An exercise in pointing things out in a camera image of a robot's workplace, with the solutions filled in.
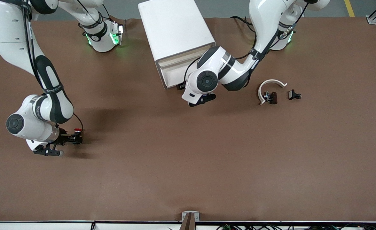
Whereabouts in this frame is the black base cable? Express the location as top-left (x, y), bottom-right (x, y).
top-left (231, 15), bottom-right (256, 42)

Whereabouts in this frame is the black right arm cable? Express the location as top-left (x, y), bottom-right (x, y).
top-left (22, 0), bottom-right (84, 134)

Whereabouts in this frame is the cream plastic cabinet drawer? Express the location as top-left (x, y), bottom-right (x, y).
top-left (160, 59), bottom-right (196, 74)
top-left (158, 48), bottom-right (204, 67)
top-left (161, 65), bottom-right (192, 89)

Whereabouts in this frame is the small brown black component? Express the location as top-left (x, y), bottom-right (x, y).
top-left (263, 91), bottom-right (278, 105)

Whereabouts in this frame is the white curved plastic ring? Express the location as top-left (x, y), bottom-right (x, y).
top-left (258, 79), bottom-right (288, 106)

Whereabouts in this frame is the white drawer cabinet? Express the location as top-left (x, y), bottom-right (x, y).
top-left (138, 0), bottom-right (216, 90)

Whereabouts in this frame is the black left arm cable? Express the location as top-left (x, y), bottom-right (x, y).
top-left (184, 0), bottom-right (303, 82)

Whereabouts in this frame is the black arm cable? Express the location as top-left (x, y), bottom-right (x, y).
top-left (22, 0), bottom-right (84, 134)
top-left (184, 0), bottom-right (303, 82)

